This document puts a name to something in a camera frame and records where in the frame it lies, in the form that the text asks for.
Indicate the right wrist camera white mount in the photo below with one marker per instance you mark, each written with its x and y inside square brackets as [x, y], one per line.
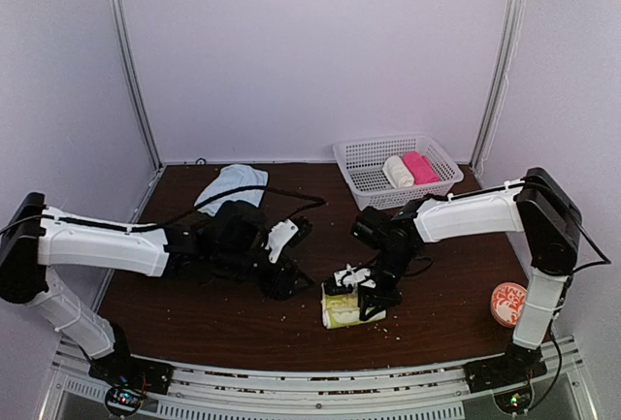
[348, 280]

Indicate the green patterned towel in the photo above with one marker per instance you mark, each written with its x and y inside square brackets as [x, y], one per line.
[343, 310]

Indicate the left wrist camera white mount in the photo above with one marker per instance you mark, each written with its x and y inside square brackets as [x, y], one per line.
[289, 232]

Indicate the aluminium frame post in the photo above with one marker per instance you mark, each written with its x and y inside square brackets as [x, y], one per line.
[496, 93]
[132, 82]

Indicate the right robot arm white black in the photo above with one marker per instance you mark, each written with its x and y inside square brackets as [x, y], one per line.
[534, 206]

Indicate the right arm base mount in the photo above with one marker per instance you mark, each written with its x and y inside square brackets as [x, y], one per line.
[516, 365]

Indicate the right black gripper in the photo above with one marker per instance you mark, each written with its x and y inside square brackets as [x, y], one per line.
[368, 300]

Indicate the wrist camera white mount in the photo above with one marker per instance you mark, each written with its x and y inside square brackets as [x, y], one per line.
[289, 232]
[348, 280]

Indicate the rolled pink towel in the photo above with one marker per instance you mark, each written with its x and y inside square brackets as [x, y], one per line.
[420, 168]

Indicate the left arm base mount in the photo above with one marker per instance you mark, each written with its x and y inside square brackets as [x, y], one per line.
[121, 368]

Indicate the light blue towel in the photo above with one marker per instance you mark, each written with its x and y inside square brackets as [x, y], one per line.
[231, 177]

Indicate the right aluminium frame post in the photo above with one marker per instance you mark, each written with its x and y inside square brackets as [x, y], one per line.
[496, 93]

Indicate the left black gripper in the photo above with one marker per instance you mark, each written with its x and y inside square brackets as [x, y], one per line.
[277, 286]

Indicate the rolled white towel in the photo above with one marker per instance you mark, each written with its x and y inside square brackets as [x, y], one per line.
[397, 173]

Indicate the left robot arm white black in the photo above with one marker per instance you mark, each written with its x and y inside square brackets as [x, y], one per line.
[234, 243]

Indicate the left aluminium frame post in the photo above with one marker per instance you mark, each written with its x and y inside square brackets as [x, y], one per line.
[132, 82]

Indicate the white plastic basket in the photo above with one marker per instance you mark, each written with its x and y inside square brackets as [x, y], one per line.
[361, 161]

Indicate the red patterned bowl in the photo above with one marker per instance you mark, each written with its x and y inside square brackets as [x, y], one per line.
[507, 302]

